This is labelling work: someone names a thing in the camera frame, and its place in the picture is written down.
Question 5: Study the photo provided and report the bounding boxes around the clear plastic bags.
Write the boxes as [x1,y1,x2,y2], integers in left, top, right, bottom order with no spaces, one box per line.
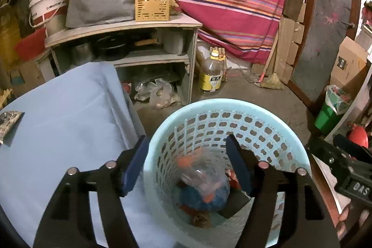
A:
[134,78,181,109]

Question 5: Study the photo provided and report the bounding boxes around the yellow egg foam sheet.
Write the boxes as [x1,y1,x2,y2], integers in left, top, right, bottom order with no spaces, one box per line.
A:
[0,88,13,109]

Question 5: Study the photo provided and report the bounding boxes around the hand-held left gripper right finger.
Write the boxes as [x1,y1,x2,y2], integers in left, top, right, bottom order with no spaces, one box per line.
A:
[225,134,340,248]

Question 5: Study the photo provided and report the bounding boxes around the dark printed snack packet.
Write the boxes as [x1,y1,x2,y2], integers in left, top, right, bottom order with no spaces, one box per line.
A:
[0,110,24,145]

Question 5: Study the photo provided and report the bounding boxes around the blue tablecloth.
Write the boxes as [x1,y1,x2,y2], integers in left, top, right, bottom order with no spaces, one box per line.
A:
[0,62,175,248]

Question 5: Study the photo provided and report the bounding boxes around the red round object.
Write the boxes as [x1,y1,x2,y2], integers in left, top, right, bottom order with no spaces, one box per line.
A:
[349,126,369,148]

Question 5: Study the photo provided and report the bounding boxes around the blue plastic bag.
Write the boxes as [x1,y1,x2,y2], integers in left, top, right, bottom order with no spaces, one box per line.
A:
[177,184,231,212]

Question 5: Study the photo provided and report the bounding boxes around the straw broom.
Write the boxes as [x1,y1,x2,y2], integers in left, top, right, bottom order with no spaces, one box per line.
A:
[256,33,285,90]

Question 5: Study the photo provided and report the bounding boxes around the green bin with liner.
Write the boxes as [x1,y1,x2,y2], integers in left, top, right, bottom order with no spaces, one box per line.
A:
[314,85,353,131]

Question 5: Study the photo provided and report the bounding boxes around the low grey cabinet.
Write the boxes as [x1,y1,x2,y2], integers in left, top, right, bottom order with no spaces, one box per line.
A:
[45,13,203,106]

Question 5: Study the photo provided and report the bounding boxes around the red wrapper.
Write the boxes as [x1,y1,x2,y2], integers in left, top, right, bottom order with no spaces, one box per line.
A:
[227,169,242,190]

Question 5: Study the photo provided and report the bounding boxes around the plastic bottle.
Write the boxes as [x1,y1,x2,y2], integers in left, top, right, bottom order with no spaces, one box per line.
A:
[174,149,231,200]

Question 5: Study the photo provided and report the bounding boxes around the small steel pot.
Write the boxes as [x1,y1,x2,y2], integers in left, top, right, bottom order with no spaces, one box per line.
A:
[70,43,93,65]

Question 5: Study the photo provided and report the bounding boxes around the black pan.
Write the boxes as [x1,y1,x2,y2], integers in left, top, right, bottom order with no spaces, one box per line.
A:
[94,34,130,60]

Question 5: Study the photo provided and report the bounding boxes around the brown cardboard box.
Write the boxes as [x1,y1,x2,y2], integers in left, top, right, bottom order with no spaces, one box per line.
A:
[9,59,47,89]

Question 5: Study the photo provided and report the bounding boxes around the yellow label oil bottle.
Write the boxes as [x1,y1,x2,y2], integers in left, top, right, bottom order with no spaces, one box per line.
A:
[199,50,227,95]

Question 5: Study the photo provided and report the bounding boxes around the red plastic basin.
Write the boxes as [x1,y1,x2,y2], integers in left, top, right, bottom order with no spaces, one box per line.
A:
[14,28,47,61]

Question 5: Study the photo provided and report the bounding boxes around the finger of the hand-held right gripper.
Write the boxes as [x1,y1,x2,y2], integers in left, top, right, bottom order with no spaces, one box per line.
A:
[333,134,364,161]
[306,138,353,179]

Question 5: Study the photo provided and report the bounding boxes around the light blue plastic basket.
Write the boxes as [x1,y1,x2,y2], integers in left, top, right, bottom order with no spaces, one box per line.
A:
[143,98,313,248]

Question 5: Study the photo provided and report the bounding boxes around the stacked cardboard pieces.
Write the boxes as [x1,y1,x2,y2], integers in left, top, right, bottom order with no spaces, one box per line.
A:
[275,0,309,84]

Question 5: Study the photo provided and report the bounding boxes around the brown scrap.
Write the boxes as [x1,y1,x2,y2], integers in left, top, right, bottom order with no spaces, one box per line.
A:
[190,213,211,228]

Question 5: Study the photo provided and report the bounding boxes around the grey board wooden frame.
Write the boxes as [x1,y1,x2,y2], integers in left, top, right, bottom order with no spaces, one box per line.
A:
[286,0,362,109]

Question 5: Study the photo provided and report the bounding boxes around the yellow oil jug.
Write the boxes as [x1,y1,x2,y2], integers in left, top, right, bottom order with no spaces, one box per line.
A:
[0,14,21,68]

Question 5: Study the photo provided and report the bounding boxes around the yellow perforated utensil holder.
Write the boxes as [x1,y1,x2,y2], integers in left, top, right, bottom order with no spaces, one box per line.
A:
[134,0,171,22]

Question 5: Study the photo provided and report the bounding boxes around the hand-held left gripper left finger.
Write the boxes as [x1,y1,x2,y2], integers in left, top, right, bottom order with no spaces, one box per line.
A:
[33,135,150,248]

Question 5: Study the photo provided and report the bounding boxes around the person's right hand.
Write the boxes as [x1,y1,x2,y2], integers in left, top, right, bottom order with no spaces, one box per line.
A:
[337,204,353,238]

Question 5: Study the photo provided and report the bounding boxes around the white plastic bucket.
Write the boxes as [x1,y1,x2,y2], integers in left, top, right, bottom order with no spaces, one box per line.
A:
[28,0,69,36]

